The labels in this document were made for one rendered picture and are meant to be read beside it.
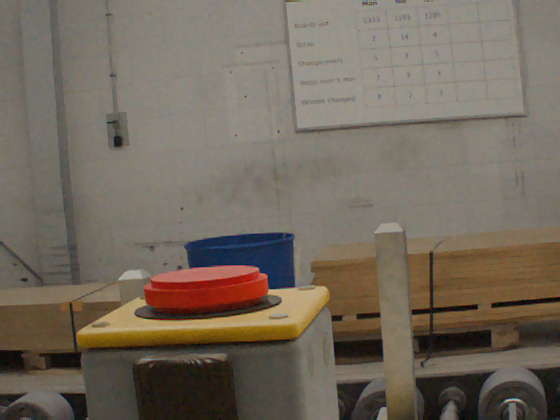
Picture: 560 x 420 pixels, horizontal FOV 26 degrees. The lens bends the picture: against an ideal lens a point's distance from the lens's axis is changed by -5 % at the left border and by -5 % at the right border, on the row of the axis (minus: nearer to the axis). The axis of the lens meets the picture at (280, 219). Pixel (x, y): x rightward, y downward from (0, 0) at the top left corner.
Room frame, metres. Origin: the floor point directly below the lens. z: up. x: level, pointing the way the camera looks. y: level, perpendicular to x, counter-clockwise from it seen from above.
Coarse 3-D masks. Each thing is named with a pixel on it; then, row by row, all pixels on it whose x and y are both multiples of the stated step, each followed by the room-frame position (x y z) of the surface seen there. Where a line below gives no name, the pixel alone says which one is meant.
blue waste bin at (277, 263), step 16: (208, 240) 6.35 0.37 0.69; (224, 240) 6.39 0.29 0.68; (240, 240) 6.40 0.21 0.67; (256, 240) 6.39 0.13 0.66; (272, 240) 5.93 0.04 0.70; (288, 240) 6.01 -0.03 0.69; (192, 256) 6.01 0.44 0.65; (208, 256) 5.92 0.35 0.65; (224, 256) 5.89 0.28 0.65; (240, 256) 5.88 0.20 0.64; (256, 256) 5.89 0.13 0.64; (272, 256) 5.93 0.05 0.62; (288, 256) 6.03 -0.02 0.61; (272, 272) 5.93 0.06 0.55; (288, 272) 6.02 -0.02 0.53; (272, 288) 5.93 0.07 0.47
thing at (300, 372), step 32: (288, 288) 0.43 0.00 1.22; (320, 288) 0.42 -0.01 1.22; (128, 320) 0.38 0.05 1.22; (160, 320) 0.38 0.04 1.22; (192, 320) 0.37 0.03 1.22; (224, 320) 0.37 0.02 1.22; (256, 320) 0.36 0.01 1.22; (288, 320) 0.36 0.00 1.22; (320, 320) 0.40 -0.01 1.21; (96, 352) 0.37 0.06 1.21; (128, 352) 0.37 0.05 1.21; (160, 352) 0.37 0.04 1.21; (192, 352) 0.36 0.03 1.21; (224, 352) 0.36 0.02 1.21; (256, 352) 0.36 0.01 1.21; (288, 352) 0.36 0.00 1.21; (320, 352) 0.39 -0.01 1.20; (96, 384) 0.37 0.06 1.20; (128, 384) 0.37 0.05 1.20; (256, 384) 0.36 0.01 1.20; (288, 384) 0.36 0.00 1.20; (320, 384) 0.39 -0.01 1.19; (96, 416) 0.37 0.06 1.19; (128, 416) 0.37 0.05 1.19; (256, 416) 0.36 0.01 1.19; (288, 416) 0.36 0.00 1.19; (320, 416) 0.38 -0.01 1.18
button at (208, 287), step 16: (176, 272) 0.41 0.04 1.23; (192, 272) 0.40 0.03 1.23; (208, 272) 0.40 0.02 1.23; (224, 272) 0.40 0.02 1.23; (240, 272) 0.39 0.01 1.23; (256, 272) 0.39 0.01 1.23; (144, 288) 0.39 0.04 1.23; (160, 288) 0.39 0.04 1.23; (176, 288) 0.38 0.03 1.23; (192, 288) 0.38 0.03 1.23; (208, 288) 0.38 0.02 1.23; (224, 288) 0.38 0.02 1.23; (240, 288) 0.38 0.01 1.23; (256, 288) 0.39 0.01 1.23; (160, 304) 0.38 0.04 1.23; (176, 304) 0.38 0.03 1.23; (192, 304) 0.38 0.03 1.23; (208, 304) 0.38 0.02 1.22; (224, 304) 0.38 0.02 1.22; (240, 304) 0.38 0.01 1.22
